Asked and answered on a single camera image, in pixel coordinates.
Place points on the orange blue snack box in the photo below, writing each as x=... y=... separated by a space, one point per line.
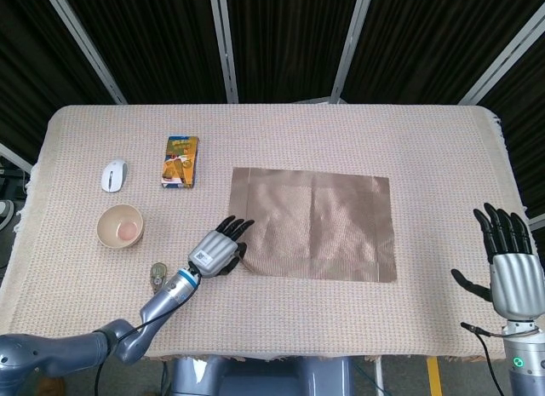
x=179 y=162

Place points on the green correction tape dispenser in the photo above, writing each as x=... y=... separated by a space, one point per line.
x=157 y=274

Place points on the white table leg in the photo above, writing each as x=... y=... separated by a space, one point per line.
x=378 y=377

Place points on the white computer mouse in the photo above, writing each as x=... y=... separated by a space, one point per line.
x=114 y=175

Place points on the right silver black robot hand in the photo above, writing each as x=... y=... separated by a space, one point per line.
x=517 y=281

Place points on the brown woven placemat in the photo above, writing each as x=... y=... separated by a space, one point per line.
x=319 y=225

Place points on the beige woven tablecloth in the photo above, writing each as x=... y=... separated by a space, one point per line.
x=426 y=149

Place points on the white frame post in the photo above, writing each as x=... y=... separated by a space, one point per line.
x=85 y=47
x=15 y=156
x=502 y=59
x=225 y=47
x=351 y=47

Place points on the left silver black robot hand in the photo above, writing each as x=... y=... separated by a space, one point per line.
x=213 y=251

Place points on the beige pink bowl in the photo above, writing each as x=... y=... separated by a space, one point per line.
x=108 y=225

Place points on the dark curtain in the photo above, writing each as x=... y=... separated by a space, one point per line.
x=289 y=38

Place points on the brown shoe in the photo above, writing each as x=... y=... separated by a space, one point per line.
x=52 y=385

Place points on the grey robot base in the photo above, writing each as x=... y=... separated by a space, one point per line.
x=255 y=379

